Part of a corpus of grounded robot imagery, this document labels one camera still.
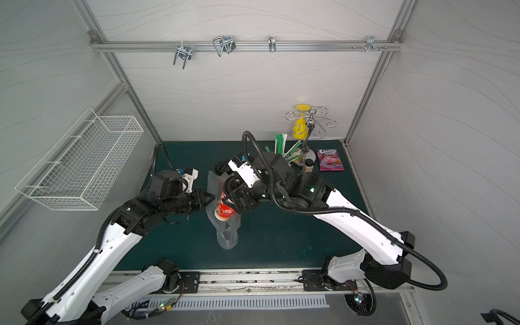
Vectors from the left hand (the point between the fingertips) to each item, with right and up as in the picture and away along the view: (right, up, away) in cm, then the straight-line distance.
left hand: (211, 198), depth 68 cm
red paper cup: (-1, +10, +19) cm, 21 cm away
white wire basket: (-46, +8, -1) cm, 47 cm away
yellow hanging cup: (+39, +32, +50) cm, 71 cm away
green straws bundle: (+31, +16, +31) cm, 46 cm away
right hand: (+9, +4, -9) cm, 13 cm away
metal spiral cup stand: (+40, +31, +23) cm, 55 cm away
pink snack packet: (+53, +13, +41) cm, 69 cm away
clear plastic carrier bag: (+2, -18, +18) cm, 25 cm away
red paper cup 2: (+5, -3, -7) cm, 9 cm away
